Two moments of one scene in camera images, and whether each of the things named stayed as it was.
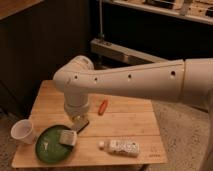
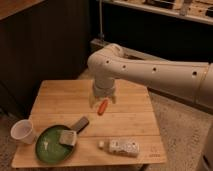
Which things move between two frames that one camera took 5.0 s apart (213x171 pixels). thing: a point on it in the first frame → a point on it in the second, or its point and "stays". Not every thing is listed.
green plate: x=48 y=146 stays
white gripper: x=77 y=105 → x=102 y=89
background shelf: x=197 y=10 stays
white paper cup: x=23 y=130 stays
